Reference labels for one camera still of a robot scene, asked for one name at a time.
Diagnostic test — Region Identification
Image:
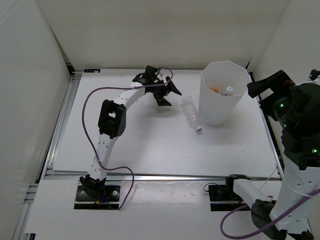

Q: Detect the small blue white sticker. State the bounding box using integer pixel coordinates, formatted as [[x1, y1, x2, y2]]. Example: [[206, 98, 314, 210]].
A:
[[83, 68, 101, 74]]

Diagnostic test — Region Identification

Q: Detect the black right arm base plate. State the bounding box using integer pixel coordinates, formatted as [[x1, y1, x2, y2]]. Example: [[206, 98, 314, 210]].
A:
[[203, 174, 250, 212]]

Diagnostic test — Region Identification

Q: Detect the clear plastic bottle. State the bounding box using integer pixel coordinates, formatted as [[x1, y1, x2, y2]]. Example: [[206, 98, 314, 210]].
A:
[[181, 96, 203, 132]]

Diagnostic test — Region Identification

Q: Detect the orange plastic bottle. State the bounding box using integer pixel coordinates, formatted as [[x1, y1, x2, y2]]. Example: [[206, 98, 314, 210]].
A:
[[209, 87, 221, 95]]

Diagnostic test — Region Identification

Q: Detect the white plastic bin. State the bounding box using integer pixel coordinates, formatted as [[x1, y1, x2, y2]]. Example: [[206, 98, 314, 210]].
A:
[[198, 61, 251, 126]]

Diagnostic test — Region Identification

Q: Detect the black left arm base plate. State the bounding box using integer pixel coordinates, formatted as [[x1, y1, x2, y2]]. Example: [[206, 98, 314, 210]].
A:
[[73, 182, 121, 210]]

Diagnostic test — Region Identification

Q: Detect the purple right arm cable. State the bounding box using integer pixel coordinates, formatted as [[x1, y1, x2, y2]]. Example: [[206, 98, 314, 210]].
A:
[[219, 187, 320, 238]]

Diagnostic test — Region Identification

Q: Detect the small blue label bottle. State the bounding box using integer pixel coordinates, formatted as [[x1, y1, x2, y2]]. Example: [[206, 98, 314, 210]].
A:
[[221, 86, 234, 97]]

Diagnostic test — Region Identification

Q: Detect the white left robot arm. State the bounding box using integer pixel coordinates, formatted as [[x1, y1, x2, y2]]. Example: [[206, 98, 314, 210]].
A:
[[80, 65, 181, 200]]

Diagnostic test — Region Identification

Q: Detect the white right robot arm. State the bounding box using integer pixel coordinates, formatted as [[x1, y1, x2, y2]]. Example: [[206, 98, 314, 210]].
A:
[[224, 69, 320, 240]]

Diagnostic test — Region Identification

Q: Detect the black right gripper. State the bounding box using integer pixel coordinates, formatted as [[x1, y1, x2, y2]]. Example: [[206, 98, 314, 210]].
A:
[[246, 69, 297, 129]]

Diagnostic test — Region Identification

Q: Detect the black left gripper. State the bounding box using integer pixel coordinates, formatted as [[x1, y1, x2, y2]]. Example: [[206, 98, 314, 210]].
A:
[[150, 75, 181, 106]]

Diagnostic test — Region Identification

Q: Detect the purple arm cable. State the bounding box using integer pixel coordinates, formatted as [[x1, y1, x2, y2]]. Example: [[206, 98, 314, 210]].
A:
[[82, 66, 174, 210], [219, 187, 320, 238]]

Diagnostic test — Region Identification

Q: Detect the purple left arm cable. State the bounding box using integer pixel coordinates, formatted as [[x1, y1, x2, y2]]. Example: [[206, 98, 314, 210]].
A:
[[82, 66, 174, 210]]

